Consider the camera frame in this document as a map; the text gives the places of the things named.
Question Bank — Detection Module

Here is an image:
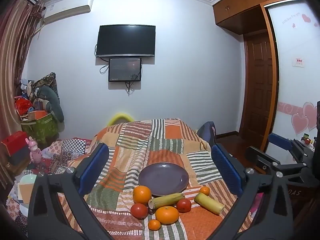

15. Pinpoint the small tangerine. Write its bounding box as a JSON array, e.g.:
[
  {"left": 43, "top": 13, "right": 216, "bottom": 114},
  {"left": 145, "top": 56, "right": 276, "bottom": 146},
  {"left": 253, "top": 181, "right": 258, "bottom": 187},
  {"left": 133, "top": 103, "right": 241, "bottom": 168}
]
[
  {"left": 148, "top": 219, "right": 161, "bottom": 231},
  {"left": 199, "top": 186, "right": 210, "bottom": 196}
]

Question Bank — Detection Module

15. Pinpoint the red tomato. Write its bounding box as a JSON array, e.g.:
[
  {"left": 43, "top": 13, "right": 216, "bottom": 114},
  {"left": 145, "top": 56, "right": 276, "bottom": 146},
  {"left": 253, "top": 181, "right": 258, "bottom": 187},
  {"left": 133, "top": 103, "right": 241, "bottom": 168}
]
[
  {"left": 176, "top": 198, "right": 191, "bottom": 213},
  {"left": 130, "top": 203, "right": 149, "bottom": 220}
]

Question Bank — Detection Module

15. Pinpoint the large orange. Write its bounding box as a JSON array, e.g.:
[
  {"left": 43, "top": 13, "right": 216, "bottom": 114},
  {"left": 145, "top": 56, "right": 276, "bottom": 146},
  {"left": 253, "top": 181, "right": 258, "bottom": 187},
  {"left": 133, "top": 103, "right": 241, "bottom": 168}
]
[
  {"left": 155, "top": 206, "right": 179, "bottom": 225},
  {"left": 132, "top": 185, "right": 152, "bottom": 205}
]

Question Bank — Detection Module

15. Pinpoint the large orange front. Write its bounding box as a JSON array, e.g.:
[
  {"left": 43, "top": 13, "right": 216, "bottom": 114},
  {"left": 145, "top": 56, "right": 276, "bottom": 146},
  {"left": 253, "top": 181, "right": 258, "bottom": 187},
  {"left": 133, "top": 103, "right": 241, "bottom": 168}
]
[{"left": 155, "top": 206, "right": 179, "bottom": 225}]

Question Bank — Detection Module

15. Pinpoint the small front tangerine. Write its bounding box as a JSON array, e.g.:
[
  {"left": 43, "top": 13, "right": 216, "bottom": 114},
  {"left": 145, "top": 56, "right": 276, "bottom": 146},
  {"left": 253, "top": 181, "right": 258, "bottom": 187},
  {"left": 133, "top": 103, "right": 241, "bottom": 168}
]
[{"left": 148, "top": 219, "right": 161, "bottom": 231}]

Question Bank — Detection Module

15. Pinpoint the dark red grape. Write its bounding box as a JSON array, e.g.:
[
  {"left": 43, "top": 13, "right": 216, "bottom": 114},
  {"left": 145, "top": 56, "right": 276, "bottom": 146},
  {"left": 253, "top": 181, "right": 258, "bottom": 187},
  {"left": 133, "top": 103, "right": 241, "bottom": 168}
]
[{"left": 148, "top": 208, "right": 156, "bottom": 215}]

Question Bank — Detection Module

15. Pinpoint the brown wooden door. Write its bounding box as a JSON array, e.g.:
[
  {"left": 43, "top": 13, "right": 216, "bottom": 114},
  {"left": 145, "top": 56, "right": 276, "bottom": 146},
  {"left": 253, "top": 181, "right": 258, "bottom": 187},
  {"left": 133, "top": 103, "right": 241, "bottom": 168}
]
[{"left": 240, "top": 31, "right": 273, "bottom": 148}]

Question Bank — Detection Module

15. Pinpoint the pink toy figure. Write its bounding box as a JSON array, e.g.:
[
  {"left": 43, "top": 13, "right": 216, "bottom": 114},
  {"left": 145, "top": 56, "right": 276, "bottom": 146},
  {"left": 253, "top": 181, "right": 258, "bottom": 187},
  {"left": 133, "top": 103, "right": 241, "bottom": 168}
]
[{"left": 25, "top": 137, "right": 42, "bottom": 165}]

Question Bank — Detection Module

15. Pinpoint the striped patchwork blanket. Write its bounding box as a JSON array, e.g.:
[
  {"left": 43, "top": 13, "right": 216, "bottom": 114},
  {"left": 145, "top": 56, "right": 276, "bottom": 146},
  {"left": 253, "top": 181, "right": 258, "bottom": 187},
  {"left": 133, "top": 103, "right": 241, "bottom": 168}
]
[{"left": 57, "top": 117, "right": 253, "bottom": 240}]

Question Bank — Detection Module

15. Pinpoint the blue chair back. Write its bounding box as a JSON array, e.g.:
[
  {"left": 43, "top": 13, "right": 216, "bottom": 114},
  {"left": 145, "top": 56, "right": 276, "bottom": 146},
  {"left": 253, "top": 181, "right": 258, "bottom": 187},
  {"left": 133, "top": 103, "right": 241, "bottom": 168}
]
[{"left": 196, "top": 121, "right": 216, "bottom": 147}]

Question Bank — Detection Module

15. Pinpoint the red box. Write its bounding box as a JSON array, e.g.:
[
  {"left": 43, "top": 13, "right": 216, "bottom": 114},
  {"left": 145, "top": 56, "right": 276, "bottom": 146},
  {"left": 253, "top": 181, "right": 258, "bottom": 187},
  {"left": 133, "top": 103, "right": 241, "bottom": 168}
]
[{"left": 1, "top": 131, "right": 27, "bottom": 157}]

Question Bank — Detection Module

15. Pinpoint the green storage box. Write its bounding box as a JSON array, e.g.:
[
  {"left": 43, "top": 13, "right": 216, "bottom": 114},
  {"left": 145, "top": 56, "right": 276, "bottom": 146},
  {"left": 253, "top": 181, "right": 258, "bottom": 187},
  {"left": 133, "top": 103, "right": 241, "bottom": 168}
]
[{"left": 21, "top": 114, "right": 59, "bottom": 144}]

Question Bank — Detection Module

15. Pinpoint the yellow round object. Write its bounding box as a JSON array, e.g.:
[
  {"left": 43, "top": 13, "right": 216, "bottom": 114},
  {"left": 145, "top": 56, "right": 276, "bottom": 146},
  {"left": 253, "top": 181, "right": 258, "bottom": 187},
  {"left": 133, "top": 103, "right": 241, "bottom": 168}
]
[{"left": 107, "top": 113, "right": 134, "bottom": 126}]

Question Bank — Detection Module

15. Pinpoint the purple plate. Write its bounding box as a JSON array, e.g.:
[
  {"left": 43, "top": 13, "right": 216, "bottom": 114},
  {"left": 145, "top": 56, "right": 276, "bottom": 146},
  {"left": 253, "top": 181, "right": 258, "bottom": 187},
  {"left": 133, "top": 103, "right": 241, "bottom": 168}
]
[{"left": 138, "top": 163, "right": 189, "bottom": 197}]

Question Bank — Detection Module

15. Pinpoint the grey stuffed pillow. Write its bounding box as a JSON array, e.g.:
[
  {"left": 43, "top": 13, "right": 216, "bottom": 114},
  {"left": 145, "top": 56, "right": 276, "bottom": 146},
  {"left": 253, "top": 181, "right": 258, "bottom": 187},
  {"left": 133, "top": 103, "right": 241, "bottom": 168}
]
[{"left": 36, "top": 86, "right": 65, "bottom": 123}]

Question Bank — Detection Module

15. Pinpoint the wooden overhead cabinet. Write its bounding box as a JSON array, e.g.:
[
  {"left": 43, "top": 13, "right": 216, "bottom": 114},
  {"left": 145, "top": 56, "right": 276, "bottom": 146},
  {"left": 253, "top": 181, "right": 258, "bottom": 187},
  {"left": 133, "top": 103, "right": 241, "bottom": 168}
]
[{"left": 213, "top": 0, "right": 271, "bottom": 35}]

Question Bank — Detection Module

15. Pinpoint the striped curtain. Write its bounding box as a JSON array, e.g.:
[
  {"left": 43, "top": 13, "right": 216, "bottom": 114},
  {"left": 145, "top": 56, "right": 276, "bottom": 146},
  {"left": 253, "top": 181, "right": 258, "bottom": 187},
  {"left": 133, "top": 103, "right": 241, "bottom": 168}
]
[{"left": 0, "top": 0, "right": 46, "bottom": 188}]

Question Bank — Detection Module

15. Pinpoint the white air conditioner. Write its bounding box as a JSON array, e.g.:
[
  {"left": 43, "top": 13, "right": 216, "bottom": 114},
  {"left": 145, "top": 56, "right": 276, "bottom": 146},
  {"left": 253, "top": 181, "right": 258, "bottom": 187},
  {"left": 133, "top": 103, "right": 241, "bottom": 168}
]
[{"left": 43, "top": 0, "right": 93, "bottom": 24}]

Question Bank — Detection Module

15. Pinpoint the small wall monitor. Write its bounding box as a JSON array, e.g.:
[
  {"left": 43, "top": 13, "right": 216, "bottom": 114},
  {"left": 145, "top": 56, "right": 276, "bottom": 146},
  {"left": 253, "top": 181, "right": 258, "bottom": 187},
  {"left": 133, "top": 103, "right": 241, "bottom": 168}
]
[{"left": 108, "top": 57, "right": 142, "bottom": 82}]

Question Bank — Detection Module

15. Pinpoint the black wall television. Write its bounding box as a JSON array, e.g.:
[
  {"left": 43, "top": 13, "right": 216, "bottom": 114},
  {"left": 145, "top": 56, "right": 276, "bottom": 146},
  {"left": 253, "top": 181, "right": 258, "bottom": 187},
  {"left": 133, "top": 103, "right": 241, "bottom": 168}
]
[{"left": 95, "top": 24, "right": 156, "bottom": 57}]

